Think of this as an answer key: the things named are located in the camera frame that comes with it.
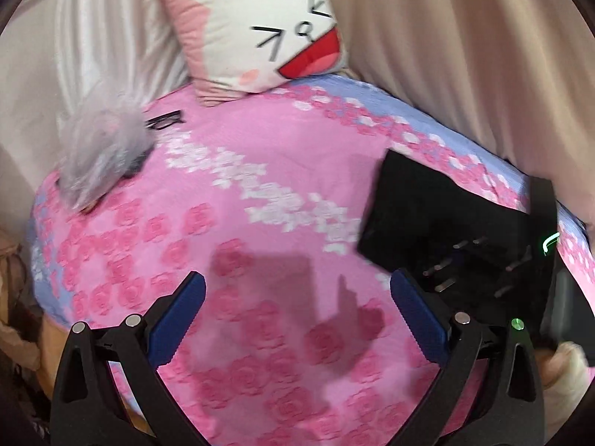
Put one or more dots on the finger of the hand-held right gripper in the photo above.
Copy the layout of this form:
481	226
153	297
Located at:
488	253
460	283

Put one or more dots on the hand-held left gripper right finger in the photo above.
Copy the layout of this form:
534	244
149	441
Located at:
416	316

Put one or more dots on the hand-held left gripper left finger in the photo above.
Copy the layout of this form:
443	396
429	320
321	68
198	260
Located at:
179	316

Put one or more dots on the black fleece-lined pants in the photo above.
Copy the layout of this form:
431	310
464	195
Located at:
418	195

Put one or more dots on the pink floral bed sheet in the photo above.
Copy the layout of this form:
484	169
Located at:
260	223

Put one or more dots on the brown cloth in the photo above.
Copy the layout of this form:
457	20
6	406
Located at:
18	316

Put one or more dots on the beige curtain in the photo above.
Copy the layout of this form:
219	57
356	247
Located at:
465	55

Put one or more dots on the grey fluffy fur item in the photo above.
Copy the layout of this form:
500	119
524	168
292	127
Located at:
102	153

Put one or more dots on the black eyeglasses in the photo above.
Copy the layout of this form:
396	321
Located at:
162	121

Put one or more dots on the white satin curtain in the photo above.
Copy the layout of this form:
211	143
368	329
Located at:
102	32

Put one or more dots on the pink white rabbit pillow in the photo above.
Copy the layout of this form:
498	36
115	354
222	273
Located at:
260	32

